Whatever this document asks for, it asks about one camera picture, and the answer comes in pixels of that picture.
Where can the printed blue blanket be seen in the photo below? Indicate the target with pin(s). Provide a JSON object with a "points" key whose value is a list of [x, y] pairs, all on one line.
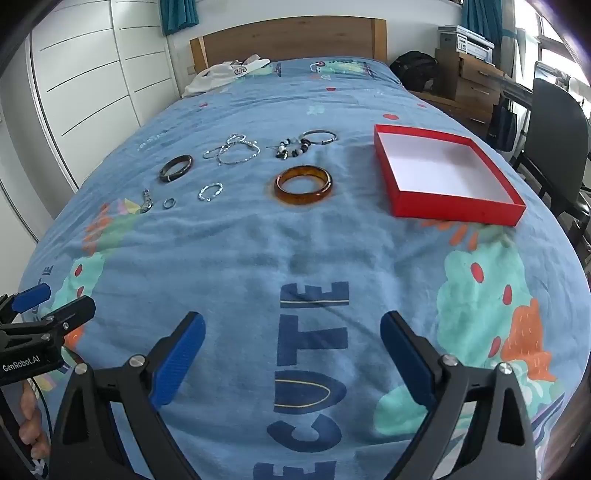
{"points": [[231, 258]]}

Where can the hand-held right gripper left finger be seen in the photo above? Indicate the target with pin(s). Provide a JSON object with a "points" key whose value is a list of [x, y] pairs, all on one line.
{"points": [[180, 360]]}

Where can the teal curtain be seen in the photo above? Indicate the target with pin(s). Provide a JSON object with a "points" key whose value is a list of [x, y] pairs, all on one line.
{"points": [[180, 16], [480, 21]]}

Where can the white wardrobe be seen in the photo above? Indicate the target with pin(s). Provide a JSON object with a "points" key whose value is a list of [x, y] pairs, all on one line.
{"points": [[83, 83]]}

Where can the person's left hand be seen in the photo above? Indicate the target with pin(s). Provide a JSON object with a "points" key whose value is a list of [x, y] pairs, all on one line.
{"points": [[32, 431]]}

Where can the white clothing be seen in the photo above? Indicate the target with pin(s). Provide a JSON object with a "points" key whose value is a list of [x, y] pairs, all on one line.
{"points": [[207, 78]]}

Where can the thin silver bangle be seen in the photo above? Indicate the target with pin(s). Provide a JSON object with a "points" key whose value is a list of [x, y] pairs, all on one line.
{"points": [[330, 141]]}

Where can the silver wrist watch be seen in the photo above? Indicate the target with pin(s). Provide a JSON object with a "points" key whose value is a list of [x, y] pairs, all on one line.
{"points": [[147, 203]]}

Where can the black chair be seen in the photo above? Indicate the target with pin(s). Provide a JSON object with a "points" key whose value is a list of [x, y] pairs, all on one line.
{"points": [[554, 120]]}

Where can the dark brown bangle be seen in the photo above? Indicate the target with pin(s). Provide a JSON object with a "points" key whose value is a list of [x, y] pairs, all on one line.
{"points": [[166, 177]]}

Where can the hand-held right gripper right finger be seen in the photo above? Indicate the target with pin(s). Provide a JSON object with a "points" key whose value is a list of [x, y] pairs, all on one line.
{"points": [[406, 364]]}

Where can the red cardboard box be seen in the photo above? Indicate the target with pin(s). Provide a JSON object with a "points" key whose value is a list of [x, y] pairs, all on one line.
{"points": [[452, 210]]}

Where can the grey desk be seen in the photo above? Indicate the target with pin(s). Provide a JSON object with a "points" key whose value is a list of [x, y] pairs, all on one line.
{"points": [[517, 87]]}

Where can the amber bangle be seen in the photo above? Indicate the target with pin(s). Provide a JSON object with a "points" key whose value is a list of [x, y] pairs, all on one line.
{"points": [[295, 198]]}

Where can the wooden headboard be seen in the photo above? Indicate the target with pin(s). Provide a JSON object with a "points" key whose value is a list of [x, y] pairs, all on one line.
{"points": [[286, 41]]}

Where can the dark blue bag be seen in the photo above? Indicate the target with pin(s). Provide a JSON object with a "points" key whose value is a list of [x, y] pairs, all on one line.
{"points": [[502, 129]]}

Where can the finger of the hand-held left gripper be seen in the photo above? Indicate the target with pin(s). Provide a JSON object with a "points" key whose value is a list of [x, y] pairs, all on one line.
{"points": [[74, 311], [32, 295]]}

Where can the black backpack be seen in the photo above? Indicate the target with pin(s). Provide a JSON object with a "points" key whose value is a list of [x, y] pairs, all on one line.
{"points": [[413, 69]]}

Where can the grey printer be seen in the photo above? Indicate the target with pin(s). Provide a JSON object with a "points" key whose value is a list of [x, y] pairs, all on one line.
{"points": [[466, 41]]}

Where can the wooden dresser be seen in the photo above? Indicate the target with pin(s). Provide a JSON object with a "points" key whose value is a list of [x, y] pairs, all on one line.
{"points": [[475, 87]]}

